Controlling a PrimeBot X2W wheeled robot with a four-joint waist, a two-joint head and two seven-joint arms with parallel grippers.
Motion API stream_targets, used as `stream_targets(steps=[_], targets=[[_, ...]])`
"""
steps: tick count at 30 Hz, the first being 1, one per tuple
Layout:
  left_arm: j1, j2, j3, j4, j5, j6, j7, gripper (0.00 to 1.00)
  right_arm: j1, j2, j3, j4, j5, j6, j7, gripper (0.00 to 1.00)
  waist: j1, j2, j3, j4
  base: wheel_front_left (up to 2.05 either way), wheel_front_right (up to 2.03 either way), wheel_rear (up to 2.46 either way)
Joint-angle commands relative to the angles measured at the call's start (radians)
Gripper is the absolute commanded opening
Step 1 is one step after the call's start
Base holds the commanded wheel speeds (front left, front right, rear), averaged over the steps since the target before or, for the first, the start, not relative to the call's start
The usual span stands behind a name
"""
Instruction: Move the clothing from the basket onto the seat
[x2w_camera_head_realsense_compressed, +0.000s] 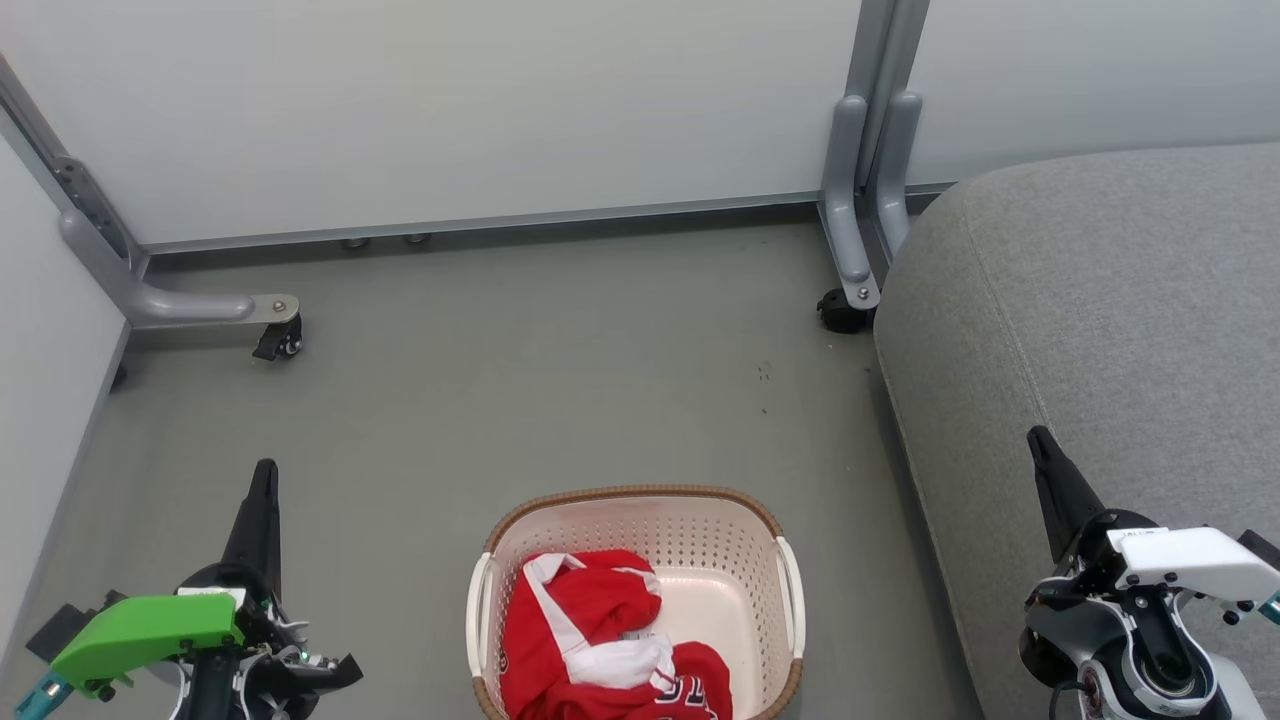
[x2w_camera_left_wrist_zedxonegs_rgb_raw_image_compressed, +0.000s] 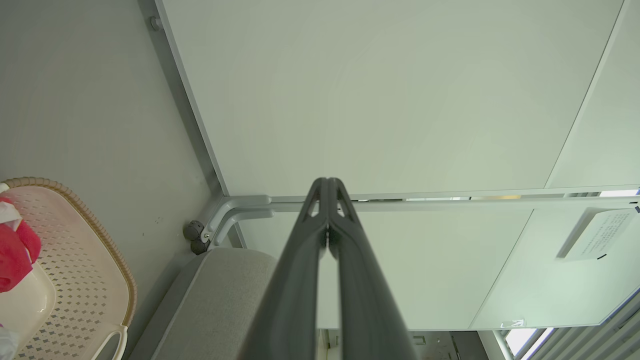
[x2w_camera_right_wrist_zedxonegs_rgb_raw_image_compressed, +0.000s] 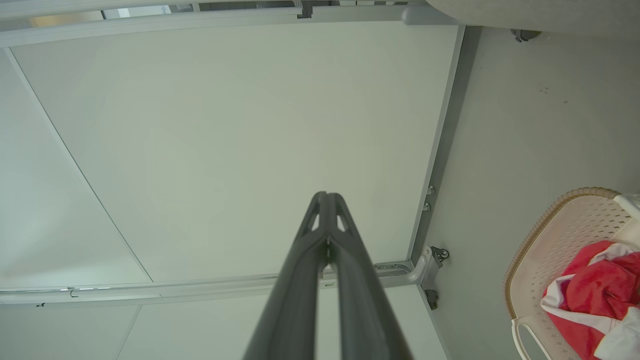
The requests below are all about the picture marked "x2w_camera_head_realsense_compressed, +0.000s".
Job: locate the grey short partition foot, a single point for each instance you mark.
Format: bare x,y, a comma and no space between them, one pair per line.
893,180

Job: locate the red garment with white label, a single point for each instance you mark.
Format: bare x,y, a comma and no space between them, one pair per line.
590,600

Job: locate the white laundry basket brown rim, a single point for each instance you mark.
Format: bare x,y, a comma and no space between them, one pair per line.
720,560

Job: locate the black caster wheel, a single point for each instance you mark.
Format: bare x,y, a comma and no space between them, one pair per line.
280,342
842,312

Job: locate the grey long partition foot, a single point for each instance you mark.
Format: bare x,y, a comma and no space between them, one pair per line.
845,200

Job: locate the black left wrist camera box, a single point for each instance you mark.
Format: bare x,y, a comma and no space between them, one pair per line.
60,628

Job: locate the grey bent partition foot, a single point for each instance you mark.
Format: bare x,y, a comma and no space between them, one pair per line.
180,305

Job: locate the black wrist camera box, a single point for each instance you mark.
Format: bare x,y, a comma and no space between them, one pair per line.
1262,550
60,628

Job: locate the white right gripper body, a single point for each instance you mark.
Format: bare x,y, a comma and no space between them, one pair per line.
1190,560

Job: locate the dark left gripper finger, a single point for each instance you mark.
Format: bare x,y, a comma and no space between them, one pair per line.
260,520

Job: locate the grey partition bottom rail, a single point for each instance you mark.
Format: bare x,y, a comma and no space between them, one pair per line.
500,222

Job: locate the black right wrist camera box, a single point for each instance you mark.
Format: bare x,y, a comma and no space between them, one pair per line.
1262,550

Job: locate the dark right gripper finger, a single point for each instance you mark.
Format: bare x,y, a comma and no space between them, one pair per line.
1062,495

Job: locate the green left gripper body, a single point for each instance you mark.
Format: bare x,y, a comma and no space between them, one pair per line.
150,630

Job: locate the grey fabric sofa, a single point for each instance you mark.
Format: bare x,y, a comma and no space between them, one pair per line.
1100,330

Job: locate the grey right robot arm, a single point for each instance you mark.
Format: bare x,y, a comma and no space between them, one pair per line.
1150,660

